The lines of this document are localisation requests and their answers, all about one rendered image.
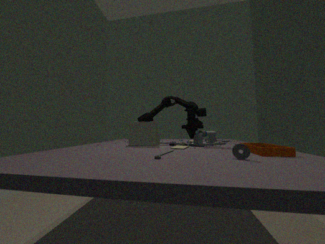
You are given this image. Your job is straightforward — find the orange shallow tray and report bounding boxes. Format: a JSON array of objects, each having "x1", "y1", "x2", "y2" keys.
[{"x1": 240, "y1": 143, "x2": 296, "y2": 157}]

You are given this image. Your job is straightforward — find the dark grey washer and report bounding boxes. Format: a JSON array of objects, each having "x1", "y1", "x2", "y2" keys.
[{"x1": 232, "y1": 144, "x2": 250, "y2": 159}]

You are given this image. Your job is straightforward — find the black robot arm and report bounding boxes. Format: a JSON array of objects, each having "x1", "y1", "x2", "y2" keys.
[{"x1": 138, "y1": 96, "x2": 207, "y2": 122}]

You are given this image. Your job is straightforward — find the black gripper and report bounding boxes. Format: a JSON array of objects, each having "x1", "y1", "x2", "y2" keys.
[{"x1": 182, "y1": 116, "x2": 204, "y2": 139}]

